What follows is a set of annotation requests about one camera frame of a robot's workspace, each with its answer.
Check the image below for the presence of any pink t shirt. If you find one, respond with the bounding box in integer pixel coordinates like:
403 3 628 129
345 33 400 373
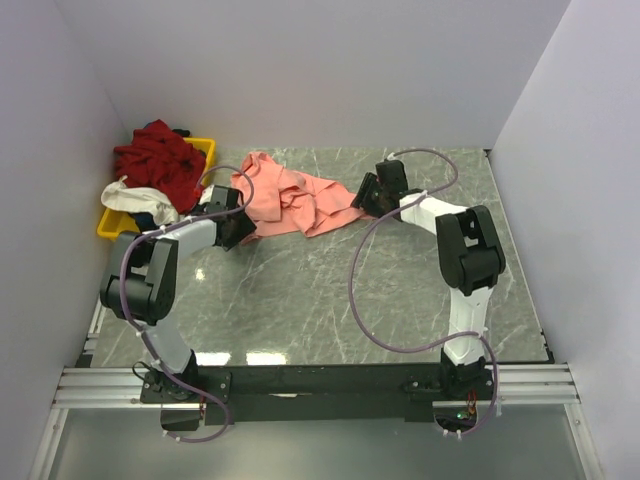
231 152 368 239

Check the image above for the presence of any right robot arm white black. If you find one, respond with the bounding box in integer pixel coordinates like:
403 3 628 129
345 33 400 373
351 159 506 399

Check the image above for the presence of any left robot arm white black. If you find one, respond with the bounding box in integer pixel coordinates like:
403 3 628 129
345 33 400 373
99 186 256 402

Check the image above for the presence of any red t shirt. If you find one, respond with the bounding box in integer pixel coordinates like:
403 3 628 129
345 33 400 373
114 120 206 214

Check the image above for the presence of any blue t shirt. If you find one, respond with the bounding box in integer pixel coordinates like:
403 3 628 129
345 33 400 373
129 212 163 233

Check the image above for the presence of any white t shirt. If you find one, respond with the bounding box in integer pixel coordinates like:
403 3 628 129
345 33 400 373
101 175 180 225

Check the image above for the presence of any yellow plastic bin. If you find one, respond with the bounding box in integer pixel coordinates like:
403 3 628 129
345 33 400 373
96 137 216 241

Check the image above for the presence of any black base beam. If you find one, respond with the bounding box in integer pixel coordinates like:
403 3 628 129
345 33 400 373
139 362 501 426

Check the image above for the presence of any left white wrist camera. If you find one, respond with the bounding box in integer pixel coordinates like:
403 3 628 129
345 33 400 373
197 185 214 205

